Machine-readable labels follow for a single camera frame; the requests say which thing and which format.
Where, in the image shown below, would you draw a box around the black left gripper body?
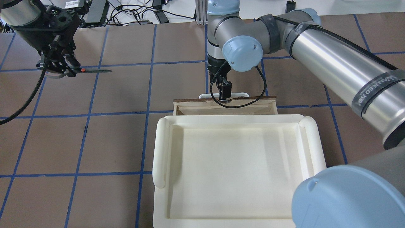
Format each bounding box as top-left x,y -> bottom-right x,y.
16,6 -> 81,69

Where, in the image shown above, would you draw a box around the white plastic tray bin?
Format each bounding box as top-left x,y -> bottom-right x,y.
152,114 -> 326,228

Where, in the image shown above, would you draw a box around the wooden drawer with white handle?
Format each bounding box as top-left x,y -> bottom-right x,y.
173,92 -> 278,116

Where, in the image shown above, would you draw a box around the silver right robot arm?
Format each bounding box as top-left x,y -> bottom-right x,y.
207,0 -> 404,228

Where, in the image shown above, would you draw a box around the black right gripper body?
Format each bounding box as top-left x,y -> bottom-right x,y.
207,57 -> 230,82

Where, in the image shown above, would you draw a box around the aluminium frame post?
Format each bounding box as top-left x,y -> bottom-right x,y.
195,0 -> 208,25

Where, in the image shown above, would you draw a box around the orange grey handled scissors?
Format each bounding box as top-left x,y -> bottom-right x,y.
45,67 -> 112,79

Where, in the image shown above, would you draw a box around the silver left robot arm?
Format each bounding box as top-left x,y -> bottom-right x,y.
1,0 -> 85,78

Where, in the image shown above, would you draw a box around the black braided cable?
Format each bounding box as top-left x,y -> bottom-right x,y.
0,35 -> 60,125

